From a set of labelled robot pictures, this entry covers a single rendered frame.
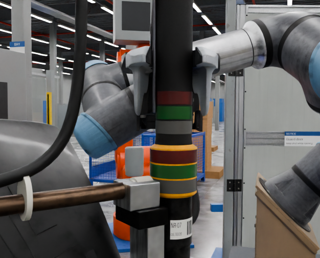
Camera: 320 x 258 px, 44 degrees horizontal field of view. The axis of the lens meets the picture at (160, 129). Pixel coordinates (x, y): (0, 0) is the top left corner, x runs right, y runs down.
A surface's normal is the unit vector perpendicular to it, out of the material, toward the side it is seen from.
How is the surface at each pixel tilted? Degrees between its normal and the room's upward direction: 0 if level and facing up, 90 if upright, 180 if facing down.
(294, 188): 64
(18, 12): 90
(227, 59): 109
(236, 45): 81
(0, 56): 90
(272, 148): 90
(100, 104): 44
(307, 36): 58
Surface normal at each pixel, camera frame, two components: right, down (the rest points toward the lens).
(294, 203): -0.04, -0.16
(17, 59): 0.95, 0.02
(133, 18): 0.18, 0.05
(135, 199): 0.57, 0.04
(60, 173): 0.43, -0.76
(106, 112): -0.24, -0.37
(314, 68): -0.93, 0.04
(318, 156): -0.68, -0.47
